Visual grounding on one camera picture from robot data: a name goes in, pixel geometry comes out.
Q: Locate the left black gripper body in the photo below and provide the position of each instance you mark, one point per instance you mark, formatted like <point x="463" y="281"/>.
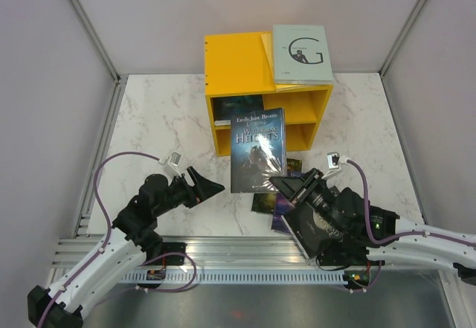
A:
<point x="181" y="192"/>

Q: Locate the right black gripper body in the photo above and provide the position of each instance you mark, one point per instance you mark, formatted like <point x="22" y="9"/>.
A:
<point x="316" y="195"/>

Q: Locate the purple Robinson Crusoe book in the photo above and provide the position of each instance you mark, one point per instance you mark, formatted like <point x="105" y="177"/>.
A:
<point x="282" y="206"/>

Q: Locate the green forest cover book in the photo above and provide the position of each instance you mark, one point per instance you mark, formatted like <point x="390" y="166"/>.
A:
<point x="264" y="203"/>

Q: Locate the black Moon and Sixpence book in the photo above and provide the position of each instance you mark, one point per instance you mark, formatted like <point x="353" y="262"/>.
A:
<point x="311" y="232"/>

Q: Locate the dark Wuthering Heights book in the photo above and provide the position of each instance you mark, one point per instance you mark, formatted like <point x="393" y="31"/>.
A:
<point x="258" y="150"/>

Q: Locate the light blue O S book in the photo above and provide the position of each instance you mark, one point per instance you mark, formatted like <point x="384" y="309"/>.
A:
<point x="222" y="122"/>

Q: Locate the teal Jules Verne book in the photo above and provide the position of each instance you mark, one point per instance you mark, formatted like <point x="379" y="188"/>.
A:
<point x="224" y="108"/>

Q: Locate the grey G book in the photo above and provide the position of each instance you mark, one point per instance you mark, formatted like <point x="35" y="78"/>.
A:
<point x="301" y="55"/>

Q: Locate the yellow L book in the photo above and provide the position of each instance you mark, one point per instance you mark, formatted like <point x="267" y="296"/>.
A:
<point x="267" y="42"/>

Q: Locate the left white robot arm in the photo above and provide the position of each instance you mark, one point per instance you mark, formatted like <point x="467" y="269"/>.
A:
<point x="130" y="242"/>

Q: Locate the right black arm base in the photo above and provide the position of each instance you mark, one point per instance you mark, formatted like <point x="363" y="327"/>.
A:
<point x="345" y="253"/>

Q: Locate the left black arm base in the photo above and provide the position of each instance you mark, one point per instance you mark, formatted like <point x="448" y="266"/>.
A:
<point x="161" y="253"/>

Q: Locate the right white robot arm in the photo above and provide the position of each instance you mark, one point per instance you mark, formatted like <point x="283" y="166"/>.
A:
<point x="339" y="228"/>

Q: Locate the yellow wooden shelf box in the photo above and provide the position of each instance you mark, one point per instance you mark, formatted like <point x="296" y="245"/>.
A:
<point x="236" y="65"/>

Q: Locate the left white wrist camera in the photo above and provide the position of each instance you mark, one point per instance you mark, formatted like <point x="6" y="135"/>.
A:
<point x="170" y="165"/>

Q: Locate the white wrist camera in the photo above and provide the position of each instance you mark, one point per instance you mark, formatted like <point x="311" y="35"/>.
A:
<point x="170" y="165"/>
<point x="335" y="163"/>

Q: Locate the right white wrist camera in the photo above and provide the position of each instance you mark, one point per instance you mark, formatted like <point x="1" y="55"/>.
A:
<point x="335" y="163"/>

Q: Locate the aluminium front rail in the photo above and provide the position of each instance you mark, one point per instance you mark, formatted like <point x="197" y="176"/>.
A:
<point x="207" y="252"/>

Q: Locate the slotted white cable duct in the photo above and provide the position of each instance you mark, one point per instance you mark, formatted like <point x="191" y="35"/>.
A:
<point x="221" y="276"/>

